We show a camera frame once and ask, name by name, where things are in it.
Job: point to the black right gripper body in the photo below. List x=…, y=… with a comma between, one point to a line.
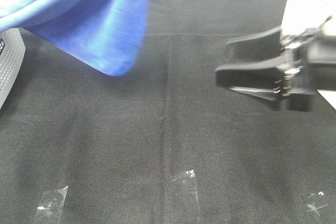
x=310, y=70

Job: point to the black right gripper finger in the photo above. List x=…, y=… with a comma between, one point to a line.
x=255, y=47
x=256, y=79

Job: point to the blue microfibre towel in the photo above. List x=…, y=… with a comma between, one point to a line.
x=107, y=35

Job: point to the white slotted storage bin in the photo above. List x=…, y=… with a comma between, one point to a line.
x=307, y=18

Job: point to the clear tape strip right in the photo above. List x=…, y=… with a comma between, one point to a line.
x=314, y=203

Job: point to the clear tape strip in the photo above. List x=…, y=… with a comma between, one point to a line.
x=314, y=203
x=50, y=207
x=184, y=198

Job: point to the clear tape strip middle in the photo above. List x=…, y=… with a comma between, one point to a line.
x=184, y=198

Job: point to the grey perforated basket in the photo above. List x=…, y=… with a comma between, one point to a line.
x=12, y=54

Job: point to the clear tape strip left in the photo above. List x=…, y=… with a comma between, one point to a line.
x=50, y=207

